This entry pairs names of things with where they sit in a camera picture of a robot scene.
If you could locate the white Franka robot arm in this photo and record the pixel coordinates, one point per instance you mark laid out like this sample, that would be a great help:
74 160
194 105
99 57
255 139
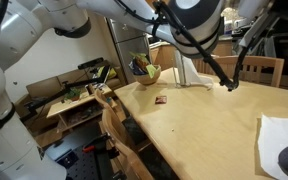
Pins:
14 40

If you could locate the wooden bowl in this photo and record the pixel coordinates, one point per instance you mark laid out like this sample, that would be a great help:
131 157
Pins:
147 80

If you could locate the small brown packet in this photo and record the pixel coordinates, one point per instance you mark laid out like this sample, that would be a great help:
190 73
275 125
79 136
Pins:
161 100

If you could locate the yellow green snack packet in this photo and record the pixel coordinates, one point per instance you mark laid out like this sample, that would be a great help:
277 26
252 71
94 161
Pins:
150 70

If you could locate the dark blue snack packet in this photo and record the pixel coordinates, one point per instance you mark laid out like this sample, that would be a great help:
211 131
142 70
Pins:
135 68

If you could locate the metal paper towel holder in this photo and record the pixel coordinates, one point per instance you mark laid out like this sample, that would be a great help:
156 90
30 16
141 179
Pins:
174 78

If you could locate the kitchen counter with cabinets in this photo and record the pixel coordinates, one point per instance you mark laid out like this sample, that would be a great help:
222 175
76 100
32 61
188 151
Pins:
164 56

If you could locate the yellow green cushion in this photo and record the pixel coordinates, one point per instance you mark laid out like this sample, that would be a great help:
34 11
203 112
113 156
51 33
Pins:
108 72

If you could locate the stainless steel refrigerator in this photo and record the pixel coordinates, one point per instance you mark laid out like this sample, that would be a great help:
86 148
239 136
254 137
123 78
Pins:
130 50

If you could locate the white paper towel roll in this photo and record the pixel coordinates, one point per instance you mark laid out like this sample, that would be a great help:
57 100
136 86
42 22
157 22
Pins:
191 75

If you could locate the small potted plant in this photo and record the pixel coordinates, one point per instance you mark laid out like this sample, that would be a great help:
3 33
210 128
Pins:
72 94

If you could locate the wooden coffee table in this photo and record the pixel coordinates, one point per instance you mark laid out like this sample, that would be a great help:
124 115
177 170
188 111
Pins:
67 106

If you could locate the beige sofa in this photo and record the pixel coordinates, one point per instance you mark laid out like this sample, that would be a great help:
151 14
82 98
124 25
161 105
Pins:
44 88

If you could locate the white countertop container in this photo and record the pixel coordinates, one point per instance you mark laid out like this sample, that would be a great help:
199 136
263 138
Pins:
228 28

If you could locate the silver toaster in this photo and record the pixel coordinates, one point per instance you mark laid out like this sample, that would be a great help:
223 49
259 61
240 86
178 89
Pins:
239 25

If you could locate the wide wooden chair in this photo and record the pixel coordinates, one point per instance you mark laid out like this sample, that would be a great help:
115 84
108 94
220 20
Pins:
260 61

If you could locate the grey hanging towel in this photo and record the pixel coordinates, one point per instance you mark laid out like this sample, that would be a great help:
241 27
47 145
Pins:
269 46

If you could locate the black stereo camera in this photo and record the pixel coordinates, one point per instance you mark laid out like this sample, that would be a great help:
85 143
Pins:
90 63

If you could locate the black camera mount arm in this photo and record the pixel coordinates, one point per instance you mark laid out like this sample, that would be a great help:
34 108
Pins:
50 96

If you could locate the perforated black base plate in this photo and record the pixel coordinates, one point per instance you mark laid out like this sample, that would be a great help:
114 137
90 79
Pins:
77 166

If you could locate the small dark wall hook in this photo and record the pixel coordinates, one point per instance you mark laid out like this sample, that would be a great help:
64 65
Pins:
15 82

